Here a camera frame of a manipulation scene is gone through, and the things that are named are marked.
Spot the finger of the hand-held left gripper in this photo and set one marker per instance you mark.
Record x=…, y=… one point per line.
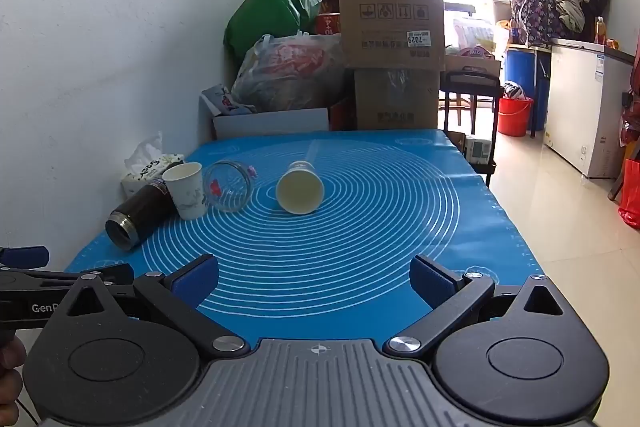
x=22, y=256
x=40, y=278

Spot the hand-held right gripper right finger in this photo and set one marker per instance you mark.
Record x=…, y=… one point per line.
x=431, y=283

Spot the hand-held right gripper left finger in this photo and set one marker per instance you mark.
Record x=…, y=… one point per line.
x=196, y=281

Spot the beige paper cup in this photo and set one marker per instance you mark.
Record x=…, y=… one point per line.
x=300, y=193

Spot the white printed paper cup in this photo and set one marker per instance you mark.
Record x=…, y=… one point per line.
x=187, y=197

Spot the person's left hand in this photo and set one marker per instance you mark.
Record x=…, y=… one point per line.
x=9, y=359

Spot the black thermos bottle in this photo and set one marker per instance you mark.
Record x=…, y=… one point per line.
x=141, y=212

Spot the blue silicone mat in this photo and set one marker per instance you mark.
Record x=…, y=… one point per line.
x=360, y=227

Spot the clear glass jar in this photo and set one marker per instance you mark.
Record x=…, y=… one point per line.
x=227, y=193

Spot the tissue pack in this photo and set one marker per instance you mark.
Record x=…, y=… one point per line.
x=145, y=174

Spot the small white carton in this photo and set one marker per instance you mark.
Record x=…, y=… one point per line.
x=479, y=150

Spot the white flat box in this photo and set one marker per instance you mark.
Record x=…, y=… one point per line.
x=270, y=125

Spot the small printed bag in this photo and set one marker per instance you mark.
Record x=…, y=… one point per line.
x=225, y=100

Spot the red bucket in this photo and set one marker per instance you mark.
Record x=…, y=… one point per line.
x=515, y=118

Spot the small cardboard box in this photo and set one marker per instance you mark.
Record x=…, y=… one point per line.
x=395, y=99

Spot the black cart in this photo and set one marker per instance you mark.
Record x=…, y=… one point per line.
x=472, y=80

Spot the red bag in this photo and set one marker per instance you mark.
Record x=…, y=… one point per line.
x=631, y=194

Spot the flat cardboard box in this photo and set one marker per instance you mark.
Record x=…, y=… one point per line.
x=475, y=65

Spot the clear plastic bag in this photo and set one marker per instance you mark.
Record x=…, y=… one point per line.
x=290, y=74

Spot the white chest freezer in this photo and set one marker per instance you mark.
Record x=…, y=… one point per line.
x=575, y=107

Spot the blue barrel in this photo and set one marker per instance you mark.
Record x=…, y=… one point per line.
x=522, y=67

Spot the green plastic bag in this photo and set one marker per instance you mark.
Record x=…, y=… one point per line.
x=265, y=17

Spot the red box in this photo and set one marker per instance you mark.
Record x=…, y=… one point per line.
x=327, y=24

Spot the large cardboard box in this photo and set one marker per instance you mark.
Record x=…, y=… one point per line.
x=390, y=7

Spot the dark floral bag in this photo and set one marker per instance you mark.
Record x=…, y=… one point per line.
x=537, y=18

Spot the orange bottle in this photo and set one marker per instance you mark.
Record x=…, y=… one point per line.
x=599, y=32

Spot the dark hanging jacket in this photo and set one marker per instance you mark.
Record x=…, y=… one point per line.
x=599, y=2

